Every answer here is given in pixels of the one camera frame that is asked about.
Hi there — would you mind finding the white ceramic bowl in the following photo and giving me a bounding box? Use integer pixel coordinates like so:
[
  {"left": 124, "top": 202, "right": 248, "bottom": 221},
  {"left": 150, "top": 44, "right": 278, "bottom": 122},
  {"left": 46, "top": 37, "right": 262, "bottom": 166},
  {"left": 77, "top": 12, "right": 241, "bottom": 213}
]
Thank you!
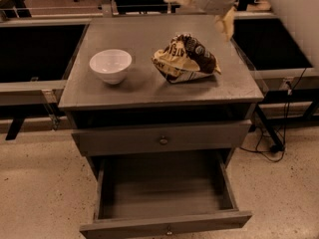
[{"left": 89, "top": 49, "right": 133, "bottom": 85}]

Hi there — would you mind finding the black floor cable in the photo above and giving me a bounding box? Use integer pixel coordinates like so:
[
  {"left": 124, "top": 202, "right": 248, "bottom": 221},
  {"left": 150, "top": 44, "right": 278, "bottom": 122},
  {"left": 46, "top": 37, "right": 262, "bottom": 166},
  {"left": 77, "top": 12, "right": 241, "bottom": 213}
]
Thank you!
[{"left": 239, "top": 67, "right": 310, "bottom": 164}]

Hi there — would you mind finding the grey wooden drawer cabinet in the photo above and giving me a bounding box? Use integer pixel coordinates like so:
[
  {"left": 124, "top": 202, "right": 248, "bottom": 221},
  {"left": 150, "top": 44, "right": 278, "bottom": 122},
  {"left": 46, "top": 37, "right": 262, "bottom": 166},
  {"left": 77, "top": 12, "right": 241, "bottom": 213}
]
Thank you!
[{"left": 58, "top": 14, "right": 266, "bottom": 239}]

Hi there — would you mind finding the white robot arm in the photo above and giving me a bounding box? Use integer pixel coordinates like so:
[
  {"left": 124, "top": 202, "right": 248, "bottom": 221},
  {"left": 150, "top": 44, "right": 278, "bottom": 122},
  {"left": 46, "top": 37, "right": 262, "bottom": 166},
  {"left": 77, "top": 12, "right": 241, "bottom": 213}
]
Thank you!
[{"left": 163, "top": 0, "right": 319, "bottom": 70}]

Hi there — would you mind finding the brown chip bag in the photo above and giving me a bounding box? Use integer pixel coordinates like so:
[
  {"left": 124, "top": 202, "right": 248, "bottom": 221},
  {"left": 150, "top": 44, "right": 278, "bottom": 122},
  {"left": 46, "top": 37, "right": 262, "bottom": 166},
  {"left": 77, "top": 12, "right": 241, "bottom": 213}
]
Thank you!
[{"left": 152, "top": 34, "right": 221, "bottom": 84}]

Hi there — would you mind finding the closed top drawer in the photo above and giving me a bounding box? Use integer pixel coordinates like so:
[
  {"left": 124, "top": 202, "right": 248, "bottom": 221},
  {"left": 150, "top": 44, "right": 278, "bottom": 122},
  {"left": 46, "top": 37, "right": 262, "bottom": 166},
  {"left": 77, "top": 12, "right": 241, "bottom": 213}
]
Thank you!
[{"left": 72, "top": 119, "right": 251, "bottom": 156}]

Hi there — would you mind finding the open middle drawer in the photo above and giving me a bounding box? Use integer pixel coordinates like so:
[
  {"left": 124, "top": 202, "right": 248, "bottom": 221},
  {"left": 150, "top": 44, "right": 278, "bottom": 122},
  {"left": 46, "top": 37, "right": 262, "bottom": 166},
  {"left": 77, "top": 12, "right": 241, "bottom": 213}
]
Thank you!
[{"left": 80, "top": 150, "right": 252, "bottom": 239}]

